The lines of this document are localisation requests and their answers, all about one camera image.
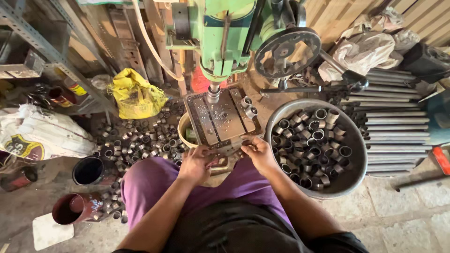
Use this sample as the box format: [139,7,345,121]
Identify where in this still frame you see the person's left hand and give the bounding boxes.
[177,145,220,187]

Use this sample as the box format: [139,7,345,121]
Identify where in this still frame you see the person's right hand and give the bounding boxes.
[240,135,281,176]

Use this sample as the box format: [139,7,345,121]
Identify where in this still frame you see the beige plastic bucket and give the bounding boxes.
[177,112,199,149]

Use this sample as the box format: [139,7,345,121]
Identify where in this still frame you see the purple trousers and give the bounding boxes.
[120,156,293,230]

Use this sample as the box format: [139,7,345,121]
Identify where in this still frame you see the heap of rings in basin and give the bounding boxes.
[271,108,353,191]

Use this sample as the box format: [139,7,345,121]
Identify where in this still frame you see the slotted metal drill table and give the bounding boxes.
[184,87,264,151]

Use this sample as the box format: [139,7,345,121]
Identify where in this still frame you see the pile of loose floor rings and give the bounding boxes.
[92,100,187,168]

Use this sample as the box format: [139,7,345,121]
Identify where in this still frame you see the black shirt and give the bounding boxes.
[112,200,370,253]

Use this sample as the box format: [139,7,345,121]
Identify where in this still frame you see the thin metal feed lever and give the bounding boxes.
[260,85,352,95]

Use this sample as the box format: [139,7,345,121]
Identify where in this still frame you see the steel cutter in chuck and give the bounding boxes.
[206,82,221,104]

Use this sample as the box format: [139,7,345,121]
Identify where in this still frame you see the red plastic bag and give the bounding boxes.
[191,67,229,93]

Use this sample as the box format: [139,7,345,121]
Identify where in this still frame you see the round grey metal basin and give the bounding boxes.
[265,98,368,200]

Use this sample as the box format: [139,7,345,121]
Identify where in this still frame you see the yellow plastic bag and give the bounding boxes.
[108,68,169,120]

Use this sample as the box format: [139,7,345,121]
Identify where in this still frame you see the black round pot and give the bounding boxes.
[72,156,107,186]

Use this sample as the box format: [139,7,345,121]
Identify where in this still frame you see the metal lever with black knob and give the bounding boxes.
[318,49,369,93]

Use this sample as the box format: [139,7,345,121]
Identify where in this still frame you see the dark red open can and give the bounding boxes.
[52,193,105,225]

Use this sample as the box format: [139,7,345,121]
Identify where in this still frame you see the black spoked handwheel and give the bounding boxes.
[254,27,321,78]

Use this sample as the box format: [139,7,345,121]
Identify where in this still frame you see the green drill press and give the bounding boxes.
[165,0,307,83]

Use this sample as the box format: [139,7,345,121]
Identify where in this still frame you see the stack of long metal pipes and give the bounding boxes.
[329,68,434,177]

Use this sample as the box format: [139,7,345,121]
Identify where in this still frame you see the yellow labelled spray can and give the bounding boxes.
[63,77,88,96]

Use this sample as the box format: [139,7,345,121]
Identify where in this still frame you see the crumpled white plastic bags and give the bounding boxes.
[318,7,421,82]

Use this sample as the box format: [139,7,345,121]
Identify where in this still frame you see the dark red labelled can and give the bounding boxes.
[47,86,75,108]

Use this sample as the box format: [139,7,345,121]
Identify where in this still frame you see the white tile piece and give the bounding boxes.
[32,212,75,251]

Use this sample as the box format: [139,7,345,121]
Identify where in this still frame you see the white printed woven sack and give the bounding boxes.
[0,104,98,161]

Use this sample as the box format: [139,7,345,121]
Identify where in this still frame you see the dark metal rod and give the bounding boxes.
[394,174,450,192]

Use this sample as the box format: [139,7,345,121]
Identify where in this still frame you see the rusty red paint can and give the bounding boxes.
[0,165,38,192]

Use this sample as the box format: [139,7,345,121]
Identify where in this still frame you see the blue plastic container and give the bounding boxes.
[425,89,450,145]

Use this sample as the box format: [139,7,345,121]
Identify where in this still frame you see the black electric motor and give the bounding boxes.
[401,42,450,85]

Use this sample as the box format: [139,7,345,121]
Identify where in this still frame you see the grey slotted angle rack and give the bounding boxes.
[0,0,118,116]

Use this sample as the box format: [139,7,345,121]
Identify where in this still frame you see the beige rubber hose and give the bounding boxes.
[131,0,185,82]

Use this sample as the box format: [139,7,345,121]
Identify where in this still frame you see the red handled tool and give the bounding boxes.
[432,146,450,176]

